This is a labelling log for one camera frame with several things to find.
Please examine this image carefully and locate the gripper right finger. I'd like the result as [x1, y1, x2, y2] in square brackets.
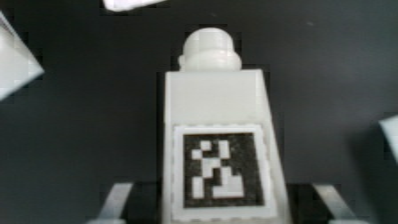
[313, 183, 369, 224]

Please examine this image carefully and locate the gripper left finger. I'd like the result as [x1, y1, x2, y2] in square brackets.
[85, 183, 133, 224]

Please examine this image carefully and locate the white table leg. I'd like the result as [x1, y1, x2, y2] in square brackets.
[0, 11, 44, 101]
[162, 28, 293, 224]

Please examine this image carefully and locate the white square table top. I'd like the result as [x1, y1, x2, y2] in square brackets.
[378, 115, 398, 161]

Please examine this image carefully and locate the white marker base plate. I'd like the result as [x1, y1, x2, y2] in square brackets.
[101, 0, 169, 12]

